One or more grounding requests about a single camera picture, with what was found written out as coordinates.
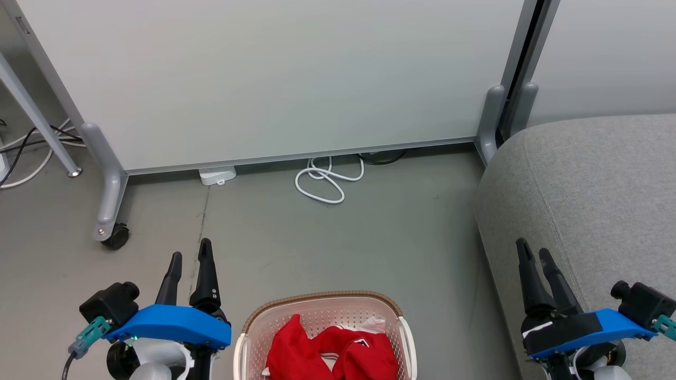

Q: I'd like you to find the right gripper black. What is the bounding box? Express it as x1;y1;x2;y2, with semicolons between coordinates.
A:
515;237;630;380

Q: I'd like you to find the left arm cable teal plug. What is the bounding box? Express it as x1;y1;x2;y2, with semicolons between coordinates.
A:
62;316;113;380

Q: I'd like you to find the grey partition foot with caster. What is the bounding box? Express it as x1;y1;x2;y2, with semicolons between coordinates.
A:
79;122;130;243

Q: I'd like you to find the arm cable teal plug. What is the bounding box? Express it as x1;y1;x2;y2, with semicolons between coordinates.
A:
62;316;113;380
652;315;676;341

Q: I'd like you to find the red garment with letter patch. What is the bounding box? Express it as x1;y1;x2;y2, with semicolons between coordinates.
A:
312;318;400;380

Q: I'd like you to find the black cable under partition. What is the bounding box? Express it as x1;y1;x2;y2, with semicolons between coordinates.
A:
358;149;408;166

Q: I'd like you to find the narrow white partition panel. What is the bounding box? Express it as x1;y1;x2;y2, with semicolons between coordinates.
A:
520;0;676;128

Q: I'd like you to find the large white partition panel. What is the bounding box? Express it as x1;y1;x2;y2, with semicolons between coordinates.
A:
11;0;540;176

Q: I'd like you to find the cream perforated laundry basket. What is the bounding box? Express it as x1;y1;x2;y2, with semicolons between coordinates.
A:
233;290;418;380

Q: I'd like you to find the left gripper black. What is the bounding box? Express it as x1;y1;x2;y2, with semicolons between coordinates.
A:
106;238;229;380

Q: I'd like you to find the grey fabric sofa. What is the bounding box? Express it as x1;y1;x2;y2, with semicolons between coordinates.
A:
473;113;676;380

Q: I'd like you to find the black caster wheel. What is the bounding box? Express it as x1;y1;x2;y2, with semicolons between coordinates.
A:
101;222;130;251

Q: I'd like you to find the black floor cable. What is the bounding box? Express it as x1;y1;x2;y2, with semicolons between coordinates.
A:
0;119;86;188

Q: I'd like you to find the right arm cable teal plug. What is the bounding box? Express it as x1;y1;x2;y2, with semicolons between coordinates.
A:
652;315;676;341

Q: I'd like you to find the grey metal table leg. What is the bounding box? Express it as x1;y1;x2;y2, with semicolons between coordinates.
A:
0;50;83;178

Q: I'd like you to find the small white adapter box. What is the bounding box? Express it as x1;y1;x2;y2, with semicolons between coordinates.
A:
199;166;237;187

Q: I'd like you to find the coiled white cable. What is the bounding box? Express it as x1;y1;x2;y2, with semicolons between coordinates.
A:
294;155;365;205

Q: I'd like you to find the white floor cable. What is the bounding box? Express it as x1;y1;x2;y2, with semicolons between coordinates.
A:
0;118;86;189

